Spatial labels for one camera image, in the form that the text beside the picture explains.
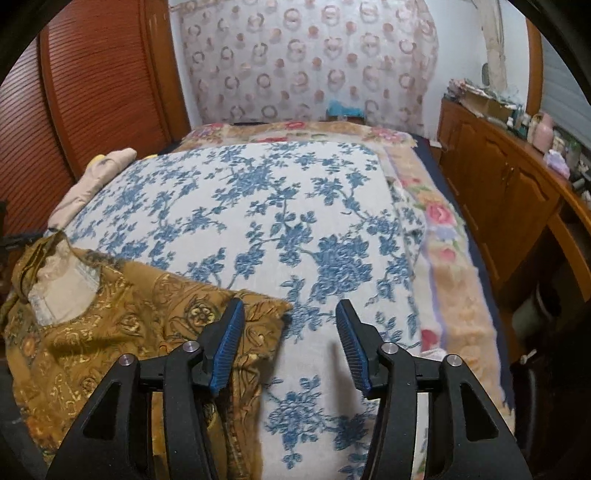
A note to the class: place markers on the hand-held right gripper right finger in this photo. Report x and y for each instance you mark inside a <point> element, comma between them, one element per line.
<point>353,350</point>

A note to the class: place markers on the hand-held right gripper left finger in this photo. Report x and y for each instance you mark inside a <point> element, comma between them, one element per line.
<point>226,350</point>

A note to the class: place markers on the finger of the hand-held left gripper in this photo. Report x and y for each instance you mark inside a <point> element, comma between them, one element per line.
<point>14,240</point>

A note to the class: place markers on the brown patterned garment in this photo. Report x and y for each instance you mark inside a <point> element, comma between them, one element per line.
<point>115,323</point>

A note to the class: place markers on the beige cloth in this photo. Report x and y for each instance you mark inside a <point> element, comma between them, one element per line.
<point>97,180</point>

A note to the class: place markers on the yellow plush toy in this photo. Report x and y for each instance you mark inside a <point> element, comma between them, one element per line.
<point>98,160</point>

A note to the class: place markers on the pink floral blanket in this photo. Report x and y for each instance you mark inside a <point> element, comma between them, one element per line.
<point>457,295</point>

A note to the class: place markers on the blue floral bed sheet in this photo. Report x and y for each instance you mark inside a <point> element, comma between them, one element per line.
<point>300,207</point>

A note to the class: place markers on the wooden louvred wardrobe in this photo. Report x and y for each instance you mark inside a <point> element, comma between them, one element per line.
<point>92,92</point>

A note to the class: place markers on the white waste bin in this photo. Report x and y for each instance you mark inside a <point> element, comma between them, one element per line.
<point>526,316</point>

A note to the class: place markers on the wooden sideboard cabinet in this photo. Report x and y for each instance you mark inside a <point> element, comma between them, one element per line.
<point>489,184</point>

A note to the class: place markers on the teal cloth bundle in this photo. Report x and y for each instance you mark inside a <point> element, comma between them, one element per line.
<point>344,110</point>

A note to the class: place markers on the purple tissue box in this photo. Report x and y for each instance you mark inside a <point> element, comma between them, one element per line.
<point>556,164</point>

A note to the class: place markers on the cardboard box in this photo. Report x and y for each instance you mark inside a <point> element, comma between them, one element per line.
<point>485,104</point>

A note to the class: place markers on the pink thermos bottle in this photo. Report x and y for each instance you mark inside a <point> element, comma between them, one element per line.
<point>544,136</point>

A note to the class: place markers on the row of cosmetic bottles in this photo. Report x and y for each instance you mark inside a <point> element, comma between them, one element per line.
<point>526,121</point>

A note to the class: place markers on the pile of cluttered papers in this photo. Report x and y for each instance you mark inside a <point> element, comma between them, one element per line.
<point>480,87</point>

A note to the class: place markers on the small grey fan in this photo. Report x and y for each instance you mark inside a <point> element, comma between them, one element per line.
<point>485,74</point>

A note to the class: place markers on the cream tied side curtain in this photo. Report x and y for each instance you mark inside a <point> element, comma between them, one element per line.
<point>494,55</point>

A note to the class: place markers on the grey window blind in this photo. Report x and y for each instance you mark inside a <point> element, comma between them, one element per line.
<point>568,101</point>

